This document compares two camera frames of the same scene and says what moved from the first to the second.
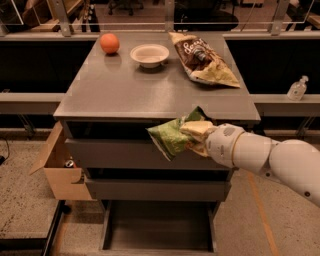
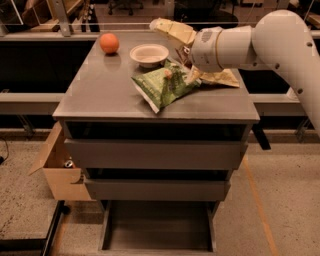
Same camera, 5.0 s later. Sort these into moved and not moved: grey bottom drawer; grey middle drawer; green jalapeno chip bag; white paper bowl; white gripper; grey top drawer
Moved: green jalapeno chip bag; white gripper
Not moved: grey top drawer; white paper bowl; grey bottom drawer; grey middle drawer
